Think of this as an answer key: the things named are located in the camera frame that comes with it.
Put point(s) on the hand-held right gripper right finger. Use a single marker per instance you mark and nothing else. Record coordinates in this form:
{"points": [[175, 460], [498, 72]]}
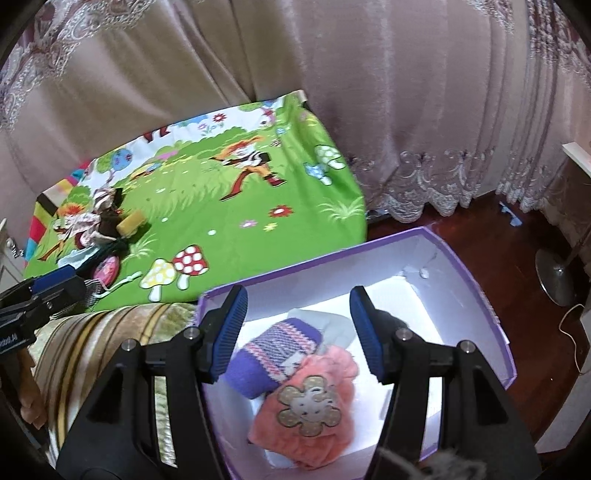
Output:
{"points": [[364, 332]]}

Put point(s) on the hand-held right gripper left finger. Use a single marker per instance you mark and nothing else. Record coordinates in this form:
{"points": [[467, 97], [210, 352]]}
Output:
{"points": [[228, 332]]}

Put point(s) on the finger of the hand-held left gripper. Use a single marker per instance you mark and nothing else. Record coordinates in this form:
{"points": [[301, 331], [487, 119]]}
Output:
{"points": [[53, 276], [74, 288]]}

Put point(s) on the pink round pouch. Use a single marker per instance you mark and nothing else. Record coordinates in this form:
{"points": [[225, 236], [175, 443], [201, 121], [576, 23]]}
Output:
{"points": [[107, 270]]}

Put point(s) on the dark green knit cloth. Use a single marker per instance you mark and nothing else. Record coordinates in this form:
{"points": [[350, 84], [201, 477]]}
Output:
{"points": [[104, 253]]}

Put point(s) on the purple striped knit hat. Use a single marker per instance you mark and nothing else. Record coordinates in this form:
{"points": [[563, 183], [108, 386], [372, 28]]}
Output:
{"points": [[272, 355]]}

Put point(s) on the floral printed pouch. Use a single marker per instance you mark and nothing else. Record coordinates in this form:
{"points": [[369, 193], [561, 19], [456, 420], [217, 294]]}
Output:
{"points": [[81, 221]]}

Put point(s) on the yellow sponge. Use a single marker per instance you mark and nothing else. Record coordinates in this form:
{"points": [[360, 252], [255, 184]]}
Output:
{"points": [[131, 222]]}

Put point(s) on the purple cardboard box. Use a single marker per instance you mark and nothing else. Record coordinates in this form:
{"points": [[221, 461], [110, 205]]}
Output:
{"points": [[461, 323]]}

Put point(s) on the pink fleece hat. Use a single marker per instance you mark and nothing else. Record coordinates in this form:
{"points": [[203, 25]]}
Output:
{"points": [[281, 434]]}

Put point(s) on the person's left hand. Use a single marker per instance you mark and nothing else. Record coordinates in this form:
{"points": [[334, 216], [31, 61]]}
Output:
{"points": [[32, 406]]}

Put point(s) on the white dresser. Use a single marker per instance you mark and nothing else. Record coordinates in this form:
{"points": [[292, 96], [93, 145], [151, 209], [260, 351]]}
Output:
{"points": [[7, 258]]}

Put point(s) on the striped velvet cushion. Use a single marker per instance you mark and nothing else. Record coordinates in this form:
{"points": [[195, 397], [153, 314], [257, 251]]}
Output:
{"points": [[92, 341]]}

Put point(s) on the dark brown cloth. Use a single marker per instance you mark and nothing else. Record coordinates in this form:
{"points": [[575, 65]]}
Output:
{"points": [[108, 224]]}

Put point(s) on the cartoon printed blanket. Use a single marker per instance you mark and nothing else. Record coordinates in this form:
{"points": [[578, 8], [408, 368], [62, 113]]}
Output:
{"points": [[207, 194]]}

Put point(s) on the blue paper scrap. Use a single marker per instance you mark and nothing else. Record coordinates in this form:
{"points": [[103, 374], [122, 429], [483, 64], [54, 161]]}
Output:
{"points": [[504, 208]]}

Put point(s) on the metal fan stand base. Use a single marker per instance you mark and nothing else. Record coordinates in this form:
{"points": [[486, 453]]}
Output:
{"points": [[554, 277]]}

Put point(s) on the beige curtain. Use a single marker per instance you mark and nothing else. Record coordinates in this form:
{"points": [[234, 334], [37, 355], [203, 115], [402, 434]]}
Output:
{"points": [[369, 92]]}

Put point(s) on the white furniture edge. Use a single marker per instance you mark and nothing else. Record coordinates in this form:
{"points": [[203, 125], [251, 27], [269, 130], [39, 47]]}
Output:
{"points": [[579, 154]]}

